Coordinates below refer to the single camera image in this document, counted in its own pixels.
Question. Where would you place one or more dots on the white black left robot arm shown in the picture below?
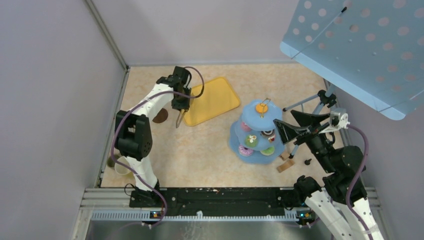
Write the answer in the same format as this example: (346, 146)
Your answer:
(133, 135)

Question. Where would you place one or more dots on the dark brown round coaster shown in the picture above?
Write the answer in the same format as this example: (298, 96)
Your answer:
(161, 116)

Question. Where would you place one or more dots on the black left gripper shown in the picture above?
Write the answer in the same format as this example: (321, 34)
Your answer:
(184, 105)

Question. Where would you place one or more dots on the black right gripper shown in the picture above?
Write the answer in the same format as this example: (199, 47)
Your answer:
(287, 132)

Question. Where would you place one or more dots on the white cable duct strip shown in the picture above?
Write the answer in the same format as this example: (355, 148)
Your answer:
(148, 216)

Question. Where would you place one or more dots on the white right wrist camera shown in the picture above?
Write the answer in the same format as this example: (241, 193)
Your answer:
(339, 119)

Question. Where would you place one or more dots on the purple frosted donut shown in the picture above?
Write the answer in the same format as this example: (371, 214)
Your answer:
(245, 151)

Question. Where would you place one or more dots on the green frosted donut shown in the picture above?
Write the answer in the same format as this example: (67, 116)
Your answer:
(268, 151)

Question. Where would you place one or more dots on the round orange biscuit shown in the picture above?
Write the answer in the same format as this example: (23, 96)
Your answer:
(261, 108)

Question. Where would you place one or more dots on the small wooden block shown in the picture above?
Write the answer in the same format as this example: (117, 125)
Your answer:
(285, 155)

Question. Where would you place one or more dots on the olive green cup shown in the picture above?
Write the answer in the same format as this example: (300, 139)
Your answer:
(110, 163)

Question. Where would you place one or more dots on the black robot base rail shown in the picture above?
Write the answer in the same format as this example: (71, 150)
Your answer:
(219, 201)

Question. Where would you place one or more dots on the blue perforated board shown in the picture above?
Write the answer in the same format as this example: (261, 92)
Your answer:
(371, 49)

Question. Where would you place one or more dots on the small black knob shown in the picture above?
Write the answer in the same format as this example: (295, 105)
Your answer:
(308, 162)

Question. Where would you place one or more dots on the blue three-tier cake stand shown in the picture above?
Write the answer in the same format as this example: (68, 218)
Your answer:
(257, 122)

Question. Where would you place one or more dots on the metal food tongs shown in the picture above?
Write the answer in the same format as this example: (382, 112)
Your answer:
(180, 118)

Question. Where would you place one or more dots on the blue metal tripod stand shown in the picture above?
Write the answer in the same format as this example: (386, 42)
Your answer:
(312, 105)

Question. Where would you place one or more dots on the cream white cup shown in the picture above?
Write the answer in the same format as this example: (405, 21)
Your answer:
(121, 166)

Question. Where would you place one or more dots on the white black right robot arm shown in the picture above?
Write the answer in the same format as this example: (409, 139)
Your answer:
(342, 204)

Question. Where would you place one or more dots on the yellow serving tray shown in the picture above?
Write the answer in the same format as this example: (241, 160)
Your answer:
(218, 98)

